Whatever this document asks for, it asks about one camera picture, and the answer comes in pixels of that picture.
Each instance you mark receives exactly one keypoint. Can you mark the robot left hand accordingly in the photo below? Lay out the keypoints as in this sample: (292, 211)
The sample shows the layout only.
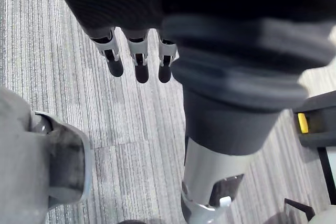
(215, 58)

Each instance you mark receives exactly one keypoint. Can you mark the black frame with yellow tab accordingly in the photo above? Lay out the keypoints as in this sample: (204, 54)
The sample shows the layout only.
(325, 108)

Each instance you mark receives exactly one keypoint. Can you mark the silver robot leg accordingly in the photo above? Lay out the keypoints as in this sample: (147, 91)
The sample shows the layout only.
(29, 155)

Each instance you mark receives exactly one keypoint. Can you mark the small black bracket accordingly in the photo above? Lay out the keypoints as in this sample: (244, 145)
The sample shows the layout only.
(302, 206)

